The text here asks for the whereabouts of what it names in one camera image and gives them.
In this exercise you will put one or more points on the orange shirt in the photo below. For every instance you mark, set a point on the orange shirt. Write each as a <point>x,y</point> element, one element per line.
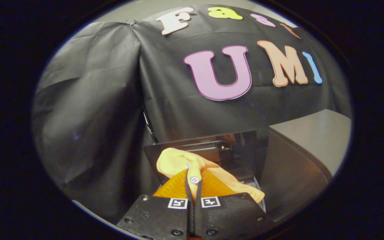
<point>175,160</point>

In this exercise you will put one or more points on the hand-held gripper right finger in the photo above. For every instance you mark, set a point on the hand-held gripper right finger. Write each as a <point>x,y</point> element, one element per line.
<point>232,216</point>

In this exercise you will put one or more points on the grey beige cabinet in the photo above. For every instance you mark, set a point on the grey beige cabinet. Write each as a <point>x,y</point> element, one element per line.
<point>312,140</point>

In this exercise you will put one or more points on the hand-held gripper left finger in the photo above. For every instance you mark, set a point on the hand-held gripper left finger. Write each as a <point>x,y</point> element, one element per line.
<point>158,216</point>

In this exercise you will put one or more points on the black backdrop cloth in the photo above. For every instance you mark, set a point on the black backdrop cloth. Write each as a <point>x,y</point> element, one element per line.
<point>95,100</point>

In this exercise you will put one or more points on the backdrop stand pole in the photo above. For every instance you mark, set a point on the backdrop stand pole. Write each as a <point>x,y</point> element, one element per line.
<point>148,123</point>

